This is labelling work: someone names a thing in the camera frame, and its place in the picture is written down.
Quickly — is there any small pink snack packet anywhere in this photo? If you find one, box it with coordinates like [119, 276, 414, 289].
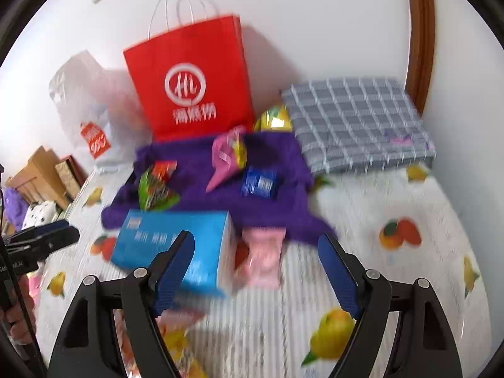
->
[236, 226, 286, 288]

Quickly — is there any purple towel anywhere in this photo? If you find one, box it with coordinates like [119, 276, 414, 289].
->
[101, 131, 339, 245]

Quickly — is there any person's left hand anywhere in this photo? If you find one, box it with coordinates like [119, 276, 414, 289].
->
[6, 276, 38, 347]

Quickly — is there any blue snack packet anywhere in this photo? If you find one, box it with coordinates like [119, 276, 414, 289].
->
[241, 165, 279, 199]

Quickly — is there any fruit print table cover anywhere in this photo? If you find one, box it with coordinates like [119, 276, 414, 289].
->
[33, 161, 493, 378]

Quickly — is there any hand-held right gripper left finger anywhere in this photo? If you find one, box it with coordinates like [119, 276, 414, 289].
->
[47, 229, 196, 378]

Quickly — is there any white spotted cloth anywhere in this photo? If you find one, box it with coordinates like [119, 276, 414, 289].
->
[21, 200, 60, 231]

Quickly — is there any purple plush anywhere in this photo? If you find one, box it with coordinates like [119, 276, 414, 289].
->
[2, 187, 26, 233]

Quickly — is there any light wooden headboard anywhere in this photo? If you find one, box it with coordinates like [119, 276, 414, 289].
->
[6, 146, 73, 211]

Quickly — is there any brown wooden door frame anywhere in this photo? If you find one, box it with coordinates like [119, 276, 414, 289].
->
[405, 0, 436, 117]

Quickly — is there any yellow glossy snack packet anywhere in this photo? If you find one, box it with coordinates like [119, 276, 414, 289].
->
[252, 103, 294, 132]

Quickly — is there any patterned flat box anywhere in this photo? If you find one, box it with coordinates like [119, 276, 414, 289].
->
[54, 154, 89, 199]

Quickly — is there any pink and yellow snack packet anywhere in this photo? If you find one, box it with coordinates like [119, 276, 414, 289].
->
[205, 125, 248, 193]

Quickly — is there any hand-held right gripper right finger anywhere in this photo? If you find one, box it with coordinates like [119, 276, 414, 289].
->
[317, 233, 463, 378]

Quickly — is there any white plastic shopping bag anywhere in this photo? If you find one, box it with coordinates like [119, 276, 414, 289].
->
[48, 50, 152, 166]

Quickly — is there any grey checked folded cloth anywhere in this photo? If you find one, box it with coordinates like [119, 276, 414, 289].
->
[280, 77, 438, 176]

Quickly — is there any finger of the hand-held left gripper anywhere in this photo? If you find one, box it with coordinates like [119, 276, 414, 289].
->
[10, 227, 80, 261]
[8, 220, 71, 243]

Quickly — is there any blue tissue pack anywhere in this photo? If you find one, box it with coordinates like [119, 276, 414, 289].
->
[110, 209, 237, 298]

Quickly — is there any red paper bag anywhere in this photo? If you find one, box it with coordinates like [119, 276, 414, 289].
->
[123, 0, 256, 142]

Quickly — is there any green snack packet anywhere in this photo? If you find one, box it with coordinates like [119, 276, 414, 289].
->
[138, 161, 182, 211]

